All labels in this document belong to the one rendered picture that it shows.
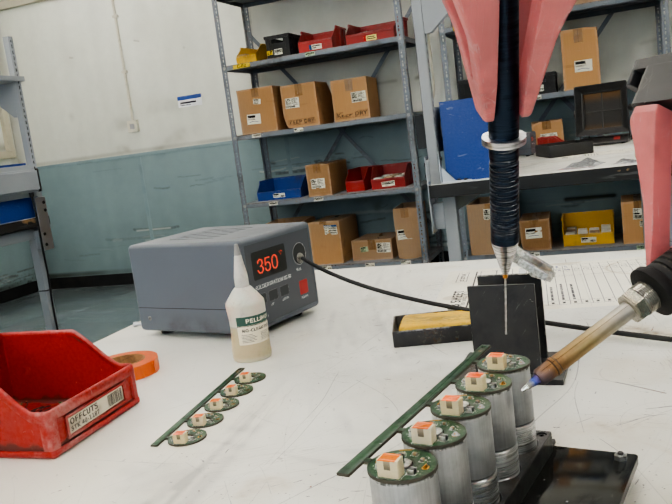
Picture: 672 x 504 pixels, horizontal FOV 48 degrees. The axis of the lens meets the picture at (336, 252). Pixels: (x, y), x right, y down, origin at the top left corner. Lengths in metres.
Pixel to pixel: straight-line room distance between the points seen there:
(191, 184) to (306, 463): 5.24
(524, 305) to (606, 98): 2.89
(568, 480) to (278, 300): 0.42
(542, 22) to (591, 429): 0.26
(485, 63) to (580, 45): 4.17
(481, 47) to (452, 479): 0.15
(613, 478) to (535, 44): 0.20
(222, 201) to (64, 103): 1.52
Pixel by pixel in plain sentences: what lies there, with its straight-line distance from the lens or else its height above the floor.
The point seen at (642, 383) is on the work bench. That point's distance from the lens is 0.52.
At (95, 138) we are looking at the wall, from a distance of 6.09.
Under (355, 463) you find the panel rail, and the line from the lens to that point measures 0.28.
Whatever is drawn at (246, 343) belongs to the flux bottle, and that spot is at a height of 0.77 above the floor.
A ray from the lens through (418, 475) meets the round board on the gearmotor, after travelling 0.26.
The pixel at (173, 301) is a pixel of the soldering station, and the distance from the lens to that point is 0.76.
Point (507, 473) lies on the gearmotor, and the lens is 0.35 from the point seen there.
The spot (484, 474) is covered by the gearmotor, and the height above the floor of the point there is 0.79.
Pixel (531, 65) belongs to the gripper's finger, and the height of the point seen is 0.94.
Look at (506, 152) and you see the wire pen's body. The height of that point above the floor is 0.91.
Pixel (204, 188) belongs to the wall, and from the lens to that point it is 5.59.
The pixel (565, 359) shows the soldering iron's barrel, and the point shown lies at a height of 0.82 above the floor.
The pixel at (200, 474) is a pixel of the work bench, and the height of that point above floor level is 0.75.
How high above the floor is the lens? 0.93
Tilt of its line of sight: 9 degrees down
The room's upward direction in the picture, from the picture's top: 7 degrees counter-clockwise
